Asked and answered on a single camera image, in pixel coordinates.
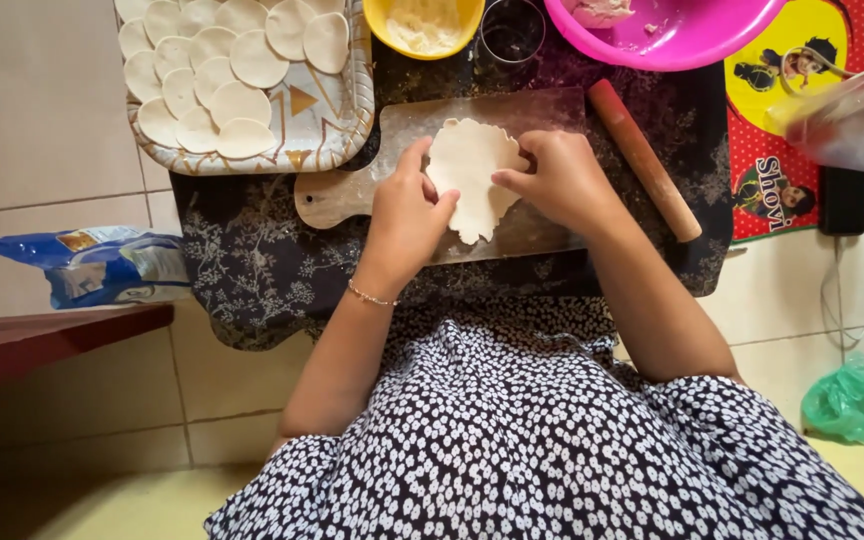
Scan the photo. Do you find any marble pattern tray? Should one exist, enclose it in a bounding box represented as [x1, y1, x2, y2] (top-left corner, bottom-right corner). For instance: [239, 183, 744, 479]
[112, 0, 378, 177]

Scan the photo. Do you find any gold bracelet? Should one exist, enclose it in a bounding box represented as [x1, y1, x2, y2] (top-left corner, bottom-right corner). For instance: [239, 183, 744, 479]
[346, 278, 402, 308]

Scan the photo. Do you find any person's right hand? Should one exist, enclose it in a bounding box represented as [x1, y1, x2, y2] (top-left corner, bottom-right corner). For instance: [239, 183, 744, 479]
[490, 129, 630, 243]

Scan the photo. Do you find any red wooden table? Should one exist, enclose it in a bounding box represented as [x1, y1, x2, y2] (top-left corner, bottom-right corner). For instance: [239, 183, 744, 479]
[0, 303, 176, 396]

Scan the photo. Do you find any red cartoon print mat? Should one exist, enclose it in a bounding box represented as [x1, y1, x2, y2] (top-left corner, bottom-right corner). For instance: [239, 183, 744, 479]
[723, 0, 864, 243]

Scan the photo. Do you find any black phone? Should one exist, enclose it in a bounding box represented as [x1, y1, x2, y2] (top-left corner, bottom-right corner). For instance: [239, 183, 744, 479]
[819, 165, 864, 237]

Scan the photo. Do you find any pile of round dough discs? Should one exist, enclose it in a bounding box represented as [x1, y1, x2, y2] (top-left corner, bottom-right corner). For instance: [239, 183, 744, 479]
[114, 0, 351, 161]

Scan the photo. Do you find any white flour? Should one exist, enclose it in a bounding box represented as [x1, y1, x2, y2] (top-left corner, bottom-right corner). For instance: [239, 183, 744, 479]
[385, 0, 465, 56]

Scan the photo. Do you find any person's left hand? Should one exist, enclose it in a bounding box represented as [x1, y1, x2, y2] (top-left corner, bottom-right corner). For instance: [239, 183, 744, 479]
[357, 135, 463, 300]

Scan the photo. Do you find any clear plastic bag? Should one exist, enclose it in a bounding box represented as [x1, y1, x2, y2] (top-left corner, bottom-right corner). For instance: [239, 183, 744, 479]
[765, 58, 864, 175]

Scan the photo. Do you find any wooden cutting board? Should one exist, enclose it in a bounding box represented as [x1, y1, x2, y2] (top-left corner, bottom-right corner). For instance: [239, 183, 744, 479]
[294, 86, 592, 266]

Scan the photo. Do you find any round metal cutter ring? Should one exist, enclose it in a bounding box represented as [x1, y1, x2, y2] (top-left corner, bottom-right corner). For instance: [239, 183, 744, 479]
[478, 0, 548, 66]

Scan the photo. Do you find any dough sheet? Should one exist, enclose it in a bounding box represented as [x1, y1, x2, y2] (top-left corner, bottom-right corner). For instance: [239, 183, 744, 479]
[425, 117, 531, 246]

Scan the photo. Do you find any pink plastic bowl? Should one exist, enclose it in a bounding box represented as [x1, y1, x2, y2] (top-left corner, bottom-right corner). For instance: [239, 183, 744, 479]
[542, 0, 790, 73]

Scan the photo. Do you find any lump of dough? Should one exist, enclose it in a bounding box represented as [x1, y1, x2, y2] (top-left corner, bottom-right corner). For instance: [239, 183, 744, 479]
[561, 0, 636, 30]

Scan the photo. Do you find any navy floral dress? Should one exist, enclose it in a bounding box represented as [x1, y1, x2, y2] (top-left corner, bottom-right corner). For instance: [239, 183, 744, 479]
[203, 295, 864, 540]

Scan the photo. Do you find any dark floral cloth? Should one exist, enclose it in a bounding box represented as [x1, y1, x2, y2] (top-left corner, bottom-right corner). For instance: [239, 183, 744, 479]
[169, 36, 735, 353]

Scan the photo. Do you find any wooden rolling pin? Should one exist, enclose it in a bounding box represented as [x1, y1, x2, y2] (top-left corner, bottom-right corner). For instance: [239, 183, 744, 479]
[587, 78, 704, 244]

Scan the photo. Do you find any yellow plastic bowl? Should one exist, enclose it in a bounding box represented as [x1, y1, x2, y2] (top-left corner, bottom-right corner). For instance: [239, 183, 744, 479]
[362, 0, 486, 62]

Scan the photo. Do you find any green plastic bag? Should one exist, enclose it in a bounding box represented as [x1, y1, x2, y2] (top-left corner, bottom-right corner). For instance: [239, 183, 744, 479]
[800, 351, 864, 446]

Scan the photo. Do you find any blue flour bag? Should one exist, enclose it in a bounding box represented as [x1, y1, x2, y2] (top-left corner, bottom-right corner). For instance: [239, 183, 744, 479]
[0, 225, 194, 311]

